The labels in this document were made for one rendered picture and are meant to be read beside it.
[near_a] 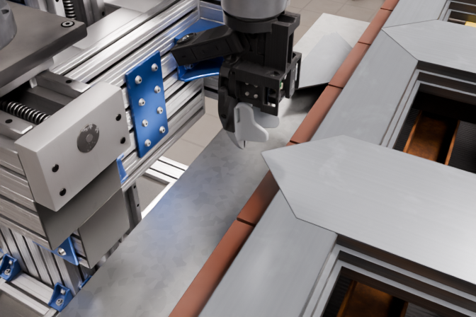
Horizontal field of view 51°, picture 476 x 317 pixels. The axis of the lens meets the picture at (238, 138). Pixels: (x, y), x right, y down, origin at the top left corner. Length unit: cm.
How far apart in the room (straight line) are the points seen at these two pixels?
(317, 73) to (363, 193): 55
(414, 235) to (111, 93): 39
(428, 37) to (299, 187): 49
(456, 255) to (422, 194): 9
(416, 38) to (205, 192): 49
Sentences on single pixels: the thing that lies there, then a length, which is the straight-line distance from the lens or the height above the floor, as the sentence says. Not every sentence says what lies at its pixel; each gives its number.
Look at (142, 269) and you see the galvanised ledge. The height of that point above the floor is 68.
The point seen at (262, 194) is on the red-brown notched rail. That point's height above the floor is 83.
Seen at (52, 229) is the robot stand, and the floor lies 85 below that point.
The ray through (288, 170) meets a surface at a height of 87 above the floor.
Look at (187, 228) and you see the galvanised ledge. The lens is 85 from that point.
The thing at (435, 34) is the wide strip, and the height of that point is 87.
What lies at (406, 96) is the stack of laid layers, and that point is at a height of 85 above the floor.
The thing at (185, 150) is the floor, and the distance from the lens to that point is 205.
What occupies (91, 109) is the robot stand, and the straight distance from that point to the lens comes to 59.
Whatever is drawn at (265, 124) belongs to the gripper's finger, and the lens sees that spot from 69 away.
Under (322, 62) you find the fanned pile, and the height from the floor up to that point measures 72.
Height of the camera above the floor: 132
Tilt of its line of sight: 39 degrees down
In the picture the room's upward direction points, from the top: straight up
